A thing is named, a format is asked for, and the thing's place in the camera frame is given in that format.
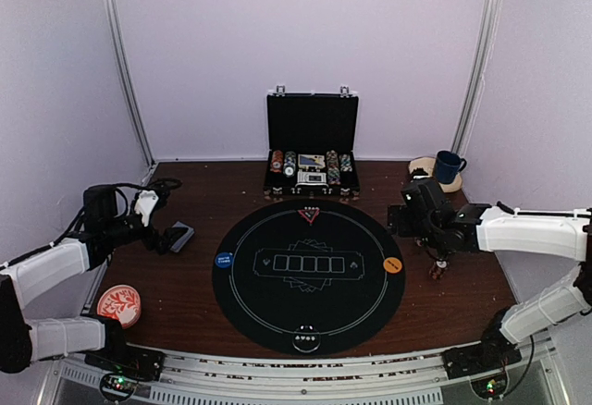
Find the blue playing card deck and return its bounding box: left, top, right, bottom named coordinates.
left=169, top=221, right=194, bottom=253

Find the red black chip stack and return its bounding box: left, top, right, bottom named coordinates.
left=429, top=261, right=449, bottom=280

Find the orange big blind button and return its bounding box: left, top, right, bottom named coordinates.
left=383, top=257, right=403, bottom=274

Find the blue small blind button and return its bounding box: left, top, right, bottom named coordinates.
left=214, top=252, right=234, bottom=269

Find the red triangle all-in marker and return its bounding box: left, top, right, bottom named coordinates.
left=298, top=207, right=320, bottom=226

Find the clear round dealer button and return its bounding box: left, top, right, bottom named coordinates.
left=292, top=325, right=321, bottom=354

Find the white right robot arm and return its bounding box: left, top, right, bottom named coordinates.
left=388, top=178, right=591, bottom=373

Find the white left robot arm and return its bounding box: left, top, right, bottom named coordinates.
left=1, top=178, right=187, bottom=381

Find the beige ceramic plate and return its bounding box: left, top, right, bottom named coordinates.
left=408, top=156, right=463, bottom=193

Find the dark blue mug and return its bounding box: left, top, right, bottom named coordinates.
left=434, top=151, right=467, bottom=184

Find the red white round coaster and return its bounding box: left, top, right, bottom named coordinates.
left=96, top=285, right=142, bottom=329

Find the purple green chip row in case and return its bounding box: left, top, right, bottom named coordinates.
left=339, top=153, right=352, bottom=173

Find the multicolour chip row in case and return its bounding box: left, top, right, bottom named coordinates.
left=326, top=150, right=340, bottom=186

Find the round black poker mat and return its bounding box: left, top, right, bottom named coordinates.
left=212, top=200, right=406, bottom=356

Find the white card box in case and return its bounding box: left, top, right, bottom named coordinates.
left=297, top=170, right=327, bottom=185

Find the red chip row in case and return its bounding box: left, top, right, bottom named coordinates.
left=270, top=150, right=284, bottom=173

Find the black poker chip case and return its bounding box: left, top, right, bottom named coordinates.
left=263, top=85, right=361, bottom=199

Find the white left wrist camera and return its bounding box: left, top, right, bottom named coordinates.
left=133, top=190, right=159, bottom=227

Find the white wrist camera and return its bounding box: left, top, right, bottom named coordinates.
left=409, top=166, right=431, bottom=180
left=133, top=190, right=159, bottom=227

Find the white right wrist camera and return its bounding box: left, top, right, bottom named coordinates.
left=409, top=166, right=431, bottom=180

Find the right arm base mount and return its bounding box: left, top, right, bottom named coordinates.
left=441, top=343, right=534, bottom=402

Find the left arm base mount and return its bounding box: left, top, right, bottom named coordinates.
left=84, top=347, right=166, bottom=403

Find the front aluminium rail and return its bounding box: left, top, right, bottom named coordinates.
left=34, top=331, right=572, bottom=404

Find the left aluminium frame post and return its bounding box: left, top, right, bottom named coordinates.
left=103, top=0, right=155, bottom=168

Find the aluminium frame post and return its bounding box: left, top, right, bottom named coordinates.
left=103, top=0, right=155, bottom=168
left=451, top=0, right=501, bottom=155

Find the right aluminium frame post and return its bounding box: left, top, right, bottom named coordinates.
left=451, top=0, right=501, bottom=155

